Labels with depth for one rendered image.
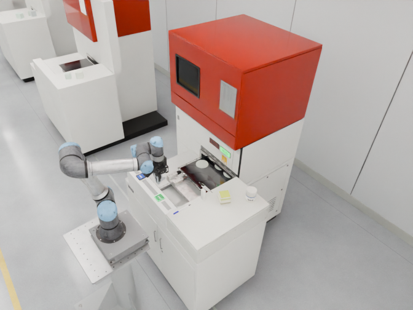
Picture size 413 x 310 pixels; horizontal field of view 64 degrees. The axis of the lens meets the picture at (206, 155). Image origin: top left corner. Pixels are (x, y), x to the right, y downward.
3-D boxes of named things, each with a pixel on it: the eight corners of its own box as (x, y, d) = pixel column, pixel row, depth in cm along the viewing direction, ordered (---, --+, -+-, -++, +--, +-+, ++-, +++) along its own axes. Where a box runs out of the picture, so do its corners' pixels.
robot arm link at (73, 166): (59, 170, 166) (155, 161, 184) (58, 157, 173) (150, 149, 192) (61, 187, 173) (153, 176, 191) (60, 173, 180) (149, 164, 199)
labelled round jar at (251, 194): (250, 194, 234) (252, 184, 228) (257, 200, 230) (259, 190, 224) (243, 198, 231) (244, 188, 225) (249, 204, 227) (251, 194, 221)
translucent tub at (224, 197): (227, 195, 232) (228, 189, 228) (230, 203, 226) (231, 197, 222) (217, 197, 231) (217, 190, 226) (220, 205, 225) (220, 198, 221)
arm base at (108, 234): (104, 244, 207) (102, 235, 201) (95, 227, 216) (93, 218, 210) (126, 234, 215) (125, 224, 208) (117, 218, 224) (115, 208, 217)
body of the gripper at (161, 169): (169, 173, 216) (168, 158, 208) (157, 178, 212) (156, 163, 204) (162, 166, 221) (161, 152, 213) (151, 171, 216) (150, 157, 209)
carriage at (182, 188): (174, 175, 263) (174, 173, 261) (203, 203, 241) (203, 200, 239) (166, 179, 259) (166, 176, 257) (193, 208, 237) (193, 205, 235)
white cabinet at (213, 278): (189, 211, 346) (188, 149, 295) (254, 280, 288) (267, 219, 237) (134, 242, 315) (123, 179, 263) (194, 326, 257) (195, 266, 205)
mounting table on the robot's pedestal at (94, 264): (96, 295, 203) (92, 283, 194) (67, 246, 228) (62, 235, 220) (158, 254, 226) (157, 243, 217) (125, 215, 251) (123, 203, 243)
